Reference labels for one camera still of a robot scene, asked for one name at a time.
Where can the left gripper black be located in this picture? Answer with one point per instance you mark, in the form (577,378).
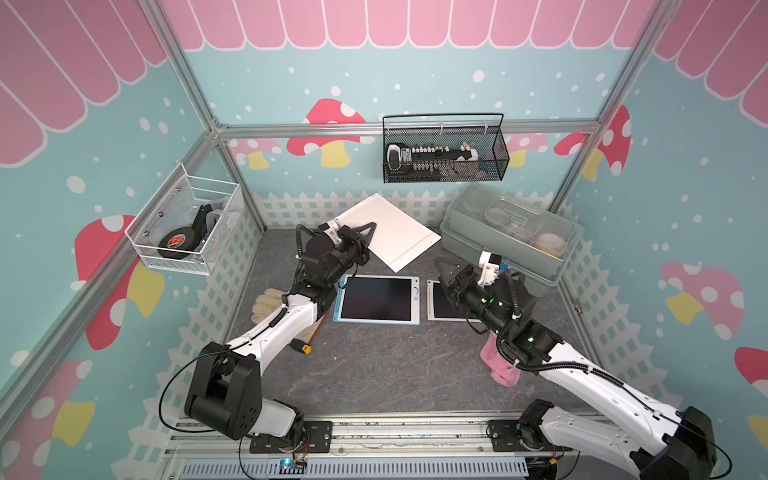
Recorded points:
(355,237)

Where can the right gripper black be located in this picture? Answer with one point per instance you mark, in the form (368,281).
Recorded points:
(453,278)

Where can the white drawing tablet front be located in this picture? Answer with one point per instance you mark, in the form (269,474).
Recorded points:
(398,238)

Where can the white drawing tablet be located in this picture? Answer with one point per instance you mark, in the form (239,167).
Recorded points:
(398,238)
(439,308)

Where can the pink cleaning cloth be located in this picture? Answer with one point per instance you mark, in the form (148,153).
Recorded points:
(502,372)

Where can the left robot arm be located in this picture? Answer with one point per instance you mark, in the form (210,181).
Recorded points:
(225,392)

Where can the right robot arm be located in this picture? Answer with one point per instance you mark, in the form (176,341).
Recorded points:
(645,437)

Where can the white drawing tablet right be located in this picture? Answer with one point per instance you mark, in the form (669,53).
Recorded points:
(439,308)

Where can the blue framed drawing tablet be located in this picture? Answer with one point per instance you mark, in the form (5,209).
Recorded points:
(378,299)

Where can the green translucent storage box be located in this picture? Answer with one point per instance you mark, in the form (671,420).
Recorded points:
(530,239)

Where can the beige work glove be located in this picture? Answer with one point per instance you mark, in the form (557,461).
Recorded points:
(269,301)

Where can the black tape roll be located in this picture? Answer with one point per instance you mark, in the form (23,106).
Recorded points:
(179,243)

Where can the black wire mesh basket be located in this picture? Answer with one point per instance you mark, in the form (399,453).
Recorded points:
(436,148)

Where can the yellow handled screwdriver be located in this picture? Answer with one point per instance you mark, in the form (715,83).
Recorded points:
(301,346)

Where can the clear acrylic wall bin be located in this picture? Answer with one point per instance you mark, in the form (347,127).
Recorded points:
(211,207)

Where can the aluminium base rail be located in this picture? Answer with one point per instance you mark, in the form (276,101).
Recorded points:
(406,446)

